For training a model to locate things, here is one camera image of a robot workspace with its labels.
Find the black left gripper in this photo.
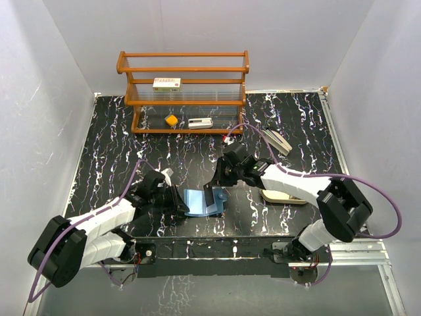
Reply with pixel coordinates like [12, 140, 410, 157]
[149, 183, 189, 215]

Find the black credit card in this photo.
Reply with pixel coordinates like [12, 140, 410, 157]
[204, 187, 214, 207]

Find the blue leather card holder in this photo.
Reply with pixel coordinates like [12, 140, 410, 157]
[184, 188, 228, 217]

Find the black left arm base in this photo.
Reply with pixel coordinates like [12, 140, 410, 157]
[109, 243, 156, 287]

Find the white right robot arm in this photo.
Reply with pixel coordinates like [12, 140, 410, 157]
[203, 142, 373, 261]

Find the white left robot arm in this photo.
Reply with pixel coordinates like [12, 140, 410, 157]
[28, 183, 189, 288]

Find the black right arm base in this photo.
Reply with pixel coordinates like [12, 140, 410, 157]
[262, 242, 333, 288]

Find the beige oval tray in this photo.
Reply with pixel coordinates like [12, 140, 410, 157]
[260, 190, 307, 205]

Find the white grey stapler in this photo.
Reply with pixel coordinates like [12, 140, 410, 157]
[188, 118, 213, 130]

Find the yellow square block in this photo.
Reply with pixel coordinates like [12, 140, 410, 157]
[165, 115, 178, 127]

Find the brown wooden shelf rack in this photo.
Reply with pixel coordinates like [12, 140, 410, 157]
[116, 51, 250, 134]

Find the white red paper box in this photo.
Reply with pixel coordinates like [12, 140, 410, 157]
[153, 78, 182, 92]

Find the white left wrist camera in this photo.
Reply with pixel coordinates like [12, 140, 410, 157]
[160, 168, 174, 186]

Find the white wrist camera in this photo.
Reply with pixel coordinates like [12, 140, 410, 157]
[222, 135, 235, 146]
[160, 168, 174, 186]

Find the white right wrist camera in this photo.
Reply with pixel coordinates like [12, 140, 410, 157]
[222, 135, 235, 146]

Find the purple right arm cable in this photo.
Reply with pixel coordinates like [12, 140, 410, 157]
[226, 124, 403, 240]

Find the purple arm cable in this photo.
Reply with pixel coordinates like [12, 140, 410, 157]
[28, 159, 159, 303]
[226, 124, 403, 240]

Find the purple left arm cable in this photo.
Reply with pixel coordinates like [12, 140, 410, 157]
[28, 159, 159, 303]

